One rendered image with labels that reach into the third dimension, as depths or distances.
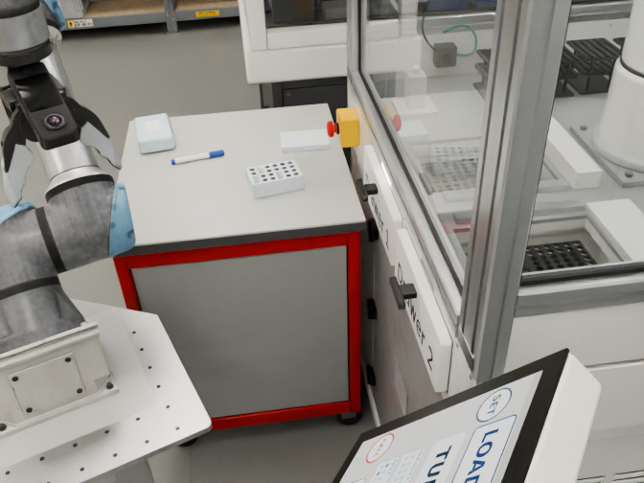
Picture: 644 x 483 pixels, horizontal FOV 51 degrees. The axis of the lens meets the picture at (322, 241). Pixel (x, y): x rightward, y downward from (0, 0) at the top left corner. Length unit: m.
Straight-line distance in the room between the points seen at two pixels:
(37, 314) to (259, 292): 0.64
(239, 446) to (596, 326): 1.33
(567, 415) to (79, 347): 0.77
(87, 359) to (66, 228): 0.21
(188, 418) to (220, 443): 0.93
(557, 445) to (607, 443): 0.59
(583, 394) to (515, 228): 0.23
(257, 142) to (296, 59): 0.34
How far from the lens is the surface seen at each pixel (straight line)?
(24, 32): 0.88
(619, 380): 1.03
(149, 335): 1.29
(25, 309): 1.15
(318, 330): 1.73
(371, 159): 1.41
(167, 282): 1.61
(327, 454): 2.01
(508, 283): 0.82
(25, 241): 1.17
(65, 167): 1.21
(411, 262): 1.13
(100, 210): 1.17
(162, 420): 1.15
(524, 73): 0.68
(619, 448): 1.19
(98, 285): 2.70
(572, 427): 0.59
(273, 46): 2.05
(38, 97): 0.89
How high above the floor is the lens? 1.63
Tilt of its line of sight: 37 degrees down
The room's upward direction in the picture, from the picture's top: 2 degrees counter-clockwise
